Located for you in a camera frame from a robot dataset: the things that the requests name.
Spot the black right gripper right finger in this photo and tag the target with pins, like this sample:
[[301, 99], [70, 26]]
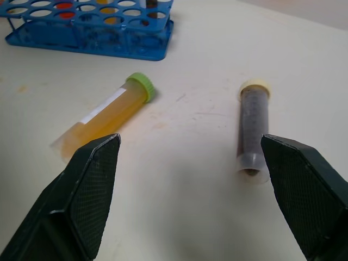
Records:
[[307, 195]]

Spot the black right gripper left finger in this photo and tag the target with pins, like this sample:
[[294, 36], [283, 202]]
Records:
[[79, 201]]

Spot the cream-capped dark liquid tube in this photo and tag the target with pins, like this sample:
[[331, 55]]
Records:
[[253, 122]]

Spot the green-capped orange liquid tube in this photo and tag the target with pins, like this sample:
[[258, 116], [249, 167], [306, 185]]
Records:
[[108, 114]]

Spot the blue test tube rack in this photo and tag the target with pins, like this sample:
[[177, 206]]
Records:
[[95, 30]]

